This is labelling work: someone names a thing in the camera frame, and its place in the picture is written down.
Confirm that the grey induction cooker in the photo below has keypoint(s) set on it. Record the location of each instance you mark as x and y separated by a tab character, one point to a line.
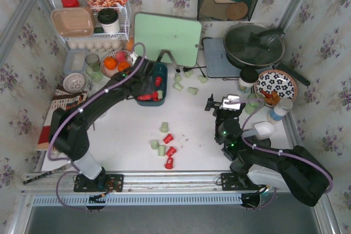
217	64

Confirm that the green glass cup right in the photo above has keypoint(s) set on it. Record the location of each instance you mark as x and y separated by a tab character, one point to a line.
253	105

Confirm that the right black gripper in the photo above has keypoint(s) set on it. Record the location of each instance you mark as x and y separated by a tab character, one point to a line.
217	107

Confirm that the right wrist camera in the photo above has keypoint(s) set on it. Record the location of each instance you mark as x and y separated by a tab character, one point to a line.
231	102

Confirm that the black lid paper cup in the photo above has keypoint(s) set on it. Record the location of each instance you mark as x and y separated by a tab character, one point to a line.
108	18

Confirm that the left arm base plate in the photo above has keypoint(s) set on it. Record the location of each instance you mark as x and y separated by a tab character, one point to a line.
112	183

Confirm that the black lid seasoning jar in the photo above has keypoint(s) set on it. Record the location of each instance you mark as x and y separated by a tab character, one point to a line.
247	78

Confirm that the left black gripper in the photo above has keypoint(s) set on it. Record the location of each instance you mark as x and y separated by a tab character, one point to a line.
146	70

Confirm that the green glass cup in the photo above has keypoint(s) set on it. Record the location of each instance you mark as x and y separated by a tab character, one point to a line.
253	105
94	73

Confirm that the grey glass cup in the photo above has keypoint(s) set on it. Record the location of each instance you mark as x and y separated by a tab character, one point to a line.
93	62

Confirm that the white blue bottle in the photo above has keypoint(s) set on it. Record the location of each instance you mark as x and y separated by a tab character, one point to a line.
279	110

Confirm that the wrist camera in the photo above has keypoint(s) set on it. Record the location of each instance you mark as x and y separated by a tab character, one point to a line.
231	102
133	57

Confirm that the green cutting board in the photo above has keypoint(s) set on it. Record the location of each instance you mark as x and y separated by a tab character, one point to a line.
181	37

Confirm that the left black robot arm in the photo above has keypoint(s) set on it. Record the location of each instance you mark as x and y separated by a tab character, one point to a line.
68	128

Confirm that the carrot pieces on plate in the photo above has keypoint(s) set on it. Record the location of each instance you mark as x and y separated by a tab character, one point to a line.
271	98

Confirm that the teal plastic storage basket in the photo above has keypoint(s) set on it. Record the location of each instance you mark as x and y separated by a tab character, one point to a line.
162	71

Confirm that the pink peach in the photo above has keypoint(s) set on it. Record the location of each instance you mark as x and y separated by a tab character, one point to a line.
121	56

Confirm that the egg carton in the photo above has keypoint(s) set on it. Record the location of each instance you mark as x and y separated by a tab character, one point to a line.
96	46

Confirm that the metal cutting board stand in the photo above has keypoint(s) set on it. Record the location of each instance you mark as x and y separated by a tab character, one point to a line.
165	56

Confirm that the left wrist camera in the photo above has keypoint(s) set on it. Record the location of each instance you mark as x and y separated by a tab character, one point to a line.
133	57

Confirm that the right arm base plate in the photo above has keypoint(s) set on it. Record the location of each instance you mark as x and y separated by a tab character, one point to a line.
231	182

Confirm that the white strainer basket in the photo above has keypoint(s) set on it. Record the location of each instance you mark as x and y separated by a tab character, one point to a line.
74	82

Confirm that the white plastic scoop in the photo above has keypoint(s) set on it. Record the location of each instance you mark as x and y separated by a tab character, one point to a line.
261	131

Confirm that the white wire rack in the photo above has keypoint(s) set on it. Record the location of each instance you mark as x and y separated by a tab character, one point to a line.
124	19

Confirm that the blue floral plate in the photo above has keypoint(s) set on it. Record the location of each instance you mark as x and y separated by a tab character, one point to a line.
275	80

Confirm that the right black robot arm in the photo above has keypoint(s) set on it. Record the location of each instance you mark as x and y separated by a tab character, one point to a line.
255	162

